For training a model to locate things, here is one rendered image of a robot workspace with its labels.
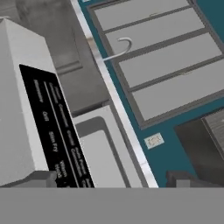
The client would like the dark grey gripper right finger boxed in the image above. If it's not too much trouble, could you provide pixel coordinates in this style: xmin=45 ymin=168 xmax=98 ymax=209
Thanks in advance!
xmin=165 ymin=170 xmax=223 ymax=188

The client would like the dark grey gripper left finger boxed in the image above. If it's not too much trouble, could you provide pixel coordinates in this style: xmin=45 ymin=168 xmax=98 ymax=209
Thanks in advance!
xmin=0 ymin=170 xmax=59 ymax=188

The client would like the grey sink basin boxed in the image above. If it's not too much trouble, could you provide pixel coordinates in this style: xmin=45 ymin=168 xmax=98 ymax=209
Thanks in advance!
xmin=72 ymin=104 xmax=149 ymax=188

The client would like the white microwave oven, black panel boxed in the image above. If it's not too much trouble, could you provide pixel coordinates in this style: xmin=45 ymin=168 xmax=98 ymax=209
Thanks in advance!
xmin=0 ymin=17 xmax=96 ymax=188

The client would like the grey framed window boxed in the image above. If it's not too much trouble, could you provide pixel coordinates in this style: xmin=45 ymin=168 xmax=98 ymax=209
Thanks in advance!
xmin=87 ymin=0 xmax=224 ymax=130

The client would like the silver curved tap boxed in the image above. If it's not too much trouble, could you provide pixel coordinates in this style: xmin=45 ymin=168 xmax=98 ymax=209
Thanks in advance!
xmin=101 ymin=37 xmax=133 ymax=62

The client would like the white wall socket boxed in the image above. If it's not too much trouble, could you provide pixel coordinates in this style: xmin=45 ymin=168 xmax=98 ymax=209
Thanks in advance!
xmin=143 ymin=132 xmax=165 ymax=151

